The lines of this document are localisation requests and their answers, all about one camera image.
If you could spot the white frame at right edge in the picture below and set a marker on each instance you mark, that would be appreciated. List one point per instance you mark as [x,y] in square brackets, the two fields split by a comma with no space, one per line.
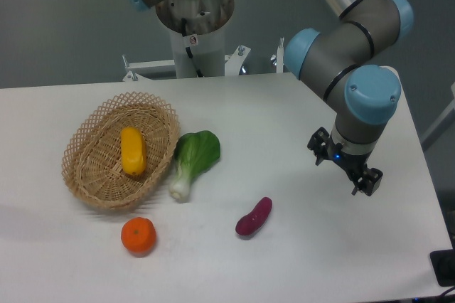
[439,125]

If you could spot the purple sweet potato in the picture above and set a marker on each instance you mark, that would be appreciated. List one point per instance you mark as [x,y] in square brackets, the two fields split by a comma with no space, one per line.
[255,219]

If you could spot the orange tangerine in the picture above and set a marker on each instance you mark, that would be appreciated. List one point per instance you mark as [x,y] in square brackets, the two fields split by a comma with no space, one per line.
[138,235]

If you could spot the black device at table edge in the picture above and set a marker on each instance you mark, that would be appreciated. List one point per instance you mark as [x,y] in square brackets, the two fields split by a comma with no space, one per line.
[443,266]

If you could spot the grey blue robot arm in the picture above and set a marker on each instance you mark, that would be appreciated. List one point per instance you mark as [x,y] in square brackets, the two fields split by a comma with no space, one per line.
[336,67]

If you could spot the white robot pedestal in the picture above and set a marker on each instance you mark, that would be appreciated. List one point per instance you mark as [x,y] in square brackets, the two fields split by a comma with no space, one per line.
[196,29]

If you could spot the green bok choy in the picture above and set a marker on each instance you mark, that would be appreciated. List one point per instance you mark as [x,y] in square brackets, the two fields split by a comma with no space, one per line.
[196,152]

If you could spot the yellow mango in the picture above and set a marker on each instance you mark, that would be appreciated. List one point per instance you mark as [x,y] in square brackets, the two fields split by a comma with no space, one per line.
[133,151]

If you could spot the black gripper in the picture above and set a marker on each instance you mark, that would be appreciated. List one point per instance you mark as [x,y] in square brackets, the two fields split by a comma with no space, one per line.
[350,157]

